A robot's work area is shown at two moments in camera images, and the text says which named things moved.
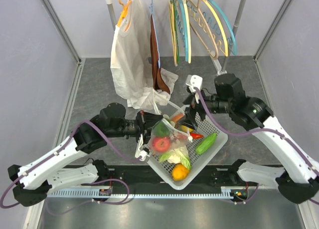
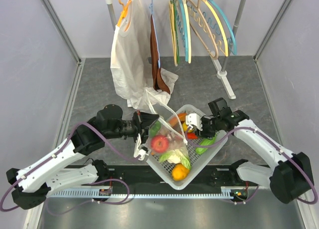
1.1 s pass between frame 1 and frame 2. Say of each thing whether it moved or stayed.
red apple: stayed
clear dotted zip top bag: moved
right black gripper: moved
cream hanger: stayed
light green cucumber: stayed
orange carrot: stayed
